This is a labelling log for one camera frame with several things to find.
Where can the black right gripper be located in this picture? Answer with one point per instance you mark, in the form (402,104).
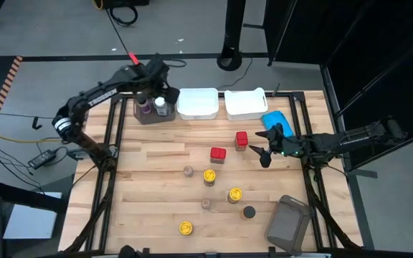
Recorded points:
(285,145)

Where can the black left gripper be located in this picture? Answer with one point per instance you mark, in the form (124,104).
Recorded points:
(156,77)

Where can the white lid spice jar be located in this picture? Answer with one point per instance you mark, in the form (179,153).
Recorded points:
(161,104)

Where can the white lid jar purple label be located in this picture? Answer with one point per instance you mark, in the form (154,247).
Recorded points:
(145,108)

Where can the red lid spice jar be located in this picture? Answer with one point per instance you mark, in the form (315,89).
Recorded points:
(241,138)
(218,153)

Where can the black lid spice jar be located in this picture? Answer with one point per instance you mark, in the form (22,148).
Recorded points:
(249,212)

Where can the small clear glass spice jar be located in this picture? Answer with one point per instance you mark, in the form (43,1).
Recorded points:
(205,203)
(188,171)

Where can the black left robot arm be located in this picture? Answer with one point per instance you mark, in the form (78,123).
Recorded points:
(100,97)

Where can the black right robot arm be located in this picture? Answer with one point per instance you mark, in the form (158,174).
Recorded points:
(353,138)

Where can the smoky grey translucent bin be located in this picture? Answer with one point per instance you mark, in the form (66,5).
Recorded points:
(152,119)
(287,224)

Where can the blue folded cloth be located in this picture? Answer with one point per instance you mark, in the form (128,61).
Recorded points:
(274,117)

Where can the plain white plastic bin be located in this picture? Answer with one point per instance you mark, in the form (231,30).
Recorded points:
(197,102)

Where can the yellow lid black spice tin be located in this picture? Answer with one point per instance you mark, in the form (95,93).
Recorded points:
(185,228)
(209,175)
(235,194)

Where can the black stand pole with base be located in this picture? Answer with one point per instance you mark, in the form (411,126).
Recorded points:
(233,28)

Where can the small black hook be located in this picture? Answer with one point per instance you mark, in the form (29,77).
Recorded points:
(34,123)

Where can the black power adapter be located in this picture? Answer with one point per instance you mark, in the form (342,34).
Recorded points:
(41,159)

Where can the black curtain partition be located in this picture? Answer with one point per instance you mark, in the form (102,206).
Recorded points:
(371,36)

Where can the black rounded object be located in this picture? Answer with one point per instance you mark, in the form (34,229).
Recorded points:
(127,251)

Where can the white flat board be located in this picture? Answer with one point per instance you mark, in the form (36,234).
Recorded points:
(31,222)

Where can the black metal table frame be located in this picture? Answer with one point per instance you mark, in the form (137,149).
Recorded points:
(297,97)

